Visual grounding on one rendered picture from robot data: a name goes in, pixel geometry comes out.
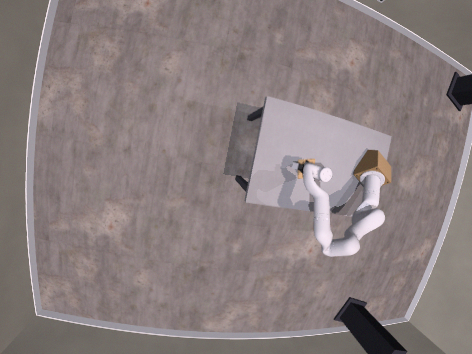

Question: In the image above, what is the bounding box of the tan mat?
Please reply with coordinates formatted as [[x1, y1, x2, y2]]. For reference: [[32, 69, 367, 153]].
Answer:
[[298, 159, 315, 179]]

